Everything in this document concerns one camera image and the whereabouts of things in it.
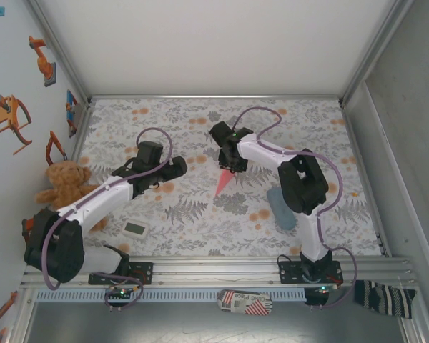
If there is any pink cloth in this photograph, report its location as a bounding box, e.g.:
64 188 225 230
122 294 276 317
214 170 237 199

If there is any orange gripper claw wall sticker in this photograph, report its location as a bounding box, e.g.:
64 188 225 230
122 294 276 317
0 94 34 156

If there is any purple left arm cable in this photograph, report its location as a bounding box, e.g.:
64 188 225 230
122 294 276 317
42 126 174 312

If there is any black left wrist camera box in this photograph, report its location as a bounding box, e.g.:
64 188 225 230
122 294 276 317
135 140 164 167

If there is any thin black cable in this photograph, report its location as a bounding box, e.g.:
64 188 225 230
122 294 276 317
276 254 305 273

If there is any white slotted cable duct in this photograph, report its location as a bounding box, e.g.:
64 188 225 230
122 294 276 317
34 288 307 302

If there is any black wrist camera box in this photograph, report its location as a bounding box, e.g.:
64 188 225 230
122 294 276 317
135 140 164 167
209 120 234 146

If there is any red white printed pouch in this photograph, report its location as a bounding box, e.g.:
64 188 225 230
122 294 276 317
217 289 274 317

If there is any aluminium extrusion frame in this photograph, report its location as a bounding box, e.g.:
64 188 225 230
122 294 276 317
19 0 429 343

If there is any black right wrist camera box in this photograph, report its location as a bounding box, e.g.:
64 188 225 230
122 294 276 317
209 120 234 146

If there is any black white striped sock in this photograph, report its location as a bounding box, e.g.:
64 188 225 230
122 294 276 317
353 279 417 320

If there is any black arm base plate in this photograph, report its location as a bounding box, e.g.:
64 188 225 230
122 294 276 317
88 261 155 286
277 260 343 285

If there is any brown teddy bear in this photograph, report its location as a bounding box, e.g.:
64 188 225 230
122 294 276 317
34 160 109 234

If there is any floral printed tablecloth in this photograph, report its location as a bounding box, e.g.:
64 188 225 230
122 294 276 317
53 98 384 257

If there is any white digital timer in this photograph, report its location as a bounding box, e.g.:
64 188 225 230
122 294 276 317
121 218 152 239

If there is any blue-grey case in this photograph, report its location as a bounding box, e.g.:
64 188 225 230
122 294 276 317
265 187 297 232

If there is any blue orange machine wall sticker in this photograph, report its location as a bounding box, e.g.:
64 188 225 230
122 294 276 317
65 89 82 139

